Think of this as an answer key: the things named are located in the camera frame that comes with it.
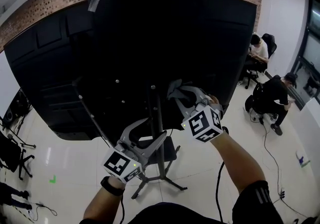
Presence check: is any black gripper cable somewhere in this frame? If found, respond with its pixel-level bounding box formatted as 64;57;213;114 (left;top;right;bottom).
215;161;226;223
119;194;126;224

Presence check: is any grey cloth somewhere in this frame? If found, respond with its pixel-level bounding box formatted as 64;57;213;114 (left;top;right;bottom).
166;79;193;100

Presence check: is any person's black shirt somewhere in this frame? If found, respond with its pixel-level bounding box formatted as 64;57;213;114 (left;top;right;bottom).
79;180;285;224

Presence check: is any black office chair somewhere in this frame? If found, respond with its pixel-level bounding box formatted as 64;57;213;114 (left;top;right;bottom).
244;84;278;124
0;132;36;181

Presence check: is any person's right hand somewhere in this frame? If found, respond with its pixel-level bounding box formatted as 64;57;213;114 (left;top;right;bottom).
207;94;221;106

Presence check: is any black TV stand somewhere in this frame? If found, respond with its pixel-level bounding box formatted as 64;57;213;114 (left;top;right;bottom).
71;0;188;200

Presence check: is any seated person in white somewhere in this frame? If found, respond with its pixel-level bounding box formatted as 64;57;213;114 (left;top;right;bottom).
243;33;278;90

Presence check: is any black floor cable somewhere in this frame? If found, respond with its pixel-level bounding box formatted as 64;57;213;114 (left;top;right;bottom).
259;117;286;201

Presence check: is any person's left forearm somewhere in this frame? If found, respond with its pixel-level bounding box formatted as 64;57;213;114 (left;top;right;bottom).
82;176;126;222

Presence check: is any person's right forearm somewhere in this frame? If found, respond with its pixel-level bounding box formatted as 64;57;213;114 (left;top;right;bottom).
209;131;267;195

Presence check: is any black speaker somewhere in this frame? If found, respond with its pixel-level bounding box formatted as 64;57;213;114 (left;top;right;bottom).
3;107;15;121

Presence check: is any black television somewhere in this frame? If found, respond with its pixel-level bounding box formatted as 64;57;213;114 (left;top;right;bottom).
3;0;258;141

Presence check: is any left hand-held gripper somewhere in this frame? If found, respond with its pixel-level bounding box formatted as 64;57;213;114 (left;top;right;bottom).
101;117;168;184

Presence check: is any black wrist watch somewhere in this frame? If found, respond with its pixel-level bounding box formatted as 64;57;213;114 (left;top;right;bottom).
100;175;126;196

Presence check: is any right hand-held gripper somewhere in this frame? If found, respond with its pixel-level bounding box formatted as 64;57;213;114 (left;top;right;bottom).
174;85;224;144

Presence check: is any blue and green floor tape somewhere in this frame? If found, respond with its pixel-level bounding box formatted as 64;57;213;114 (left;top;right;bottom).
296;151;311;168

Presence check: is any dark glass window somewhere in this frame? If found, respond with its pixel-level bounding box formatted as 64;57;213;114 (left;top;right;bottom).
291;0;320;109

